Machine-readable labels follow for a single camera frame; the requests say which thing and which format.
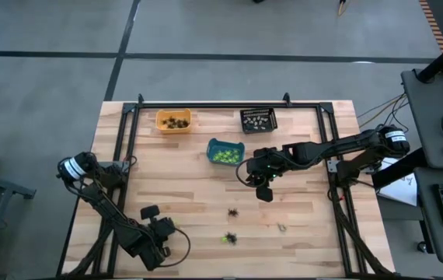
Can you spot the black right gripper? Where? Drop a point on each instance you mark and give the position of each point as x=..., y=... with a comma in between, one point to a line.
x=264, y=163

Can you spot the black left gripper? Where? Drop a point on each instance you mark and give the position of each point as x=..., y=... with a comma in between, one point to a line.
x=161, y=227

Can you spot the teal plastic bin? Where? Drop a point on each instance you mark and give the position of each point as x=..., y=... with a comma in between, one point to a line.
x=210, y=144

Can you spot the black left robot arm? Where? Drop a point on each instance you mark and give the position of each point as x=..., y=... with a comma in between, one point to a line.
x=101, y=202

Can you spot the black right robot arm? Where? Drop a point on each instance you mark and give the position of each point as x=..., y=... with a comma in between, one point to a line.
x=342, y=148

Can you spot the black mesh plastic basket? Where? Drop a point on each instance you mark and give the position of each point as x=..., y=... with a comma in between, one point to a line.
x=274, y=114

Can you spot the red connector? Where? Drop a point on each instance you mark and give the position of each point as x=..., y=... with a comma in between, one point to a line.
x=340, y=197

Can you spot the orange plastic bin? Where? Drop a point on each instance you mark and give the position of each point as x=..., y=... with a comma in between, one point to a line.
x=159, y=130

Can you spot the white printed sheet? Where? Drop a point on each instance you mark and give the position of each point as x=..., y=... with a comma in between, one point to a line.
x=400, y=190

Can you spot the grey desk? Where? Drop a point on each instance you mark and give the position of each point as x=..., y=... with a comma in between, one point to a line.
x=427, y=233
x=427, y=116

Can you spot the tan wooden stand leg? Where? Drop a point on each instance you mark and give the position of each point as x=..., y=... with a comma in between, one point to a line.
x=342, y=7

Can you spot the black caster wheel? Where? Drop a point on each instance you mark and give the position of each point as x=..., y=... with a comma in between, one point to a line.
x=422, y=247

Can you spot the black aluminium table frame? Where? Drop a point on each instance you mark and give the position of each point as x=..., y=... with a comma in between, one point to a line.
x=307, y=105

